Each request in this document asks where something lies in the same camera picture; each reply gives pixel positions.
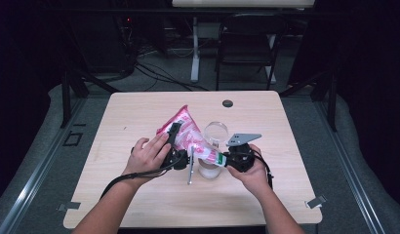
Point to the clear glass cup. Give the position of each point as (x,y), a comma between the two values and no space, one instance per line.
(216,131)

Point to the pink and white plastic bag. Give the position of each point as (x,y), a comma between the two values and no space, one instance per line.
(191,133)

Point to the white desk with white legs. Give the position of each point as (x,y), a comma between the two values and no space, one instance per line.
(243,3)

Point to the person's right hand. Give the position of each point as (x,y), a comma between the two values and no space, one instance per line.
(253,178)

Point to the dark round table grommet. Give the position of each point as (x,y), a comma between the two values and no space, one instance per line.
(227,103)

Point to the grey tape tab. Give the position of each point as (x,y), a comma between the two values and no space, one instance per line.
(315,202)
(69,205)

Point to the aluminium floor rail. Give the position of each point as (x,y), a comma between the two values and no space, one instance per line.
(35,175)
(351,175)

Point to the person's left hand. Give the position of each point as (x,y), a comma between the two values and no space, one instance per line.
(146,159)

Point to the dark equipment box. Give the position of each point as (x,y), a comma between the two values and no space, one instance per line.
(100,45)

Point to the black metal stand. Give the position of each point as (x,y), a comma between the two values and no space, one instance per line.
(66,97)
(332,104)

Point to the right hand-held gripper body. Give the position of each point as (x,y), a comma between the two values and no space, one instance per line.
(242,159)

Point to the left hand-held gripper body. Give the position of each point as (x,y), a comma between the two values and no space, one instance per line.
(180,161)

